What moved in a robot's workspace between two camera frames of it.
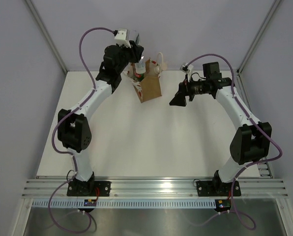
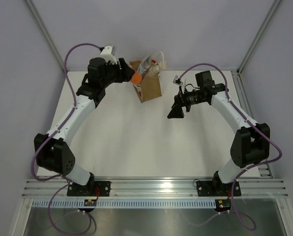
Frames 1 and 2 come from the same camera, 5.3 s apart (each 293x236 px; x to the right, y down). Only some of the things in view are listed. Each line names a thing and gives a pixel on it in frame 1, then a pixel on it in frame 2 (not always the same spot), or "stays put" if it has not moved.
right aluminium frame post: [264, 23] stays put
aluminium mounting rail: [157, 187] stays put
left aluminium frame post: [40, 22] stays put
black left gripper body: [127, 55] -> [112, 74]
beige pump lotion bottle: [158, 69] -> [154, 69]
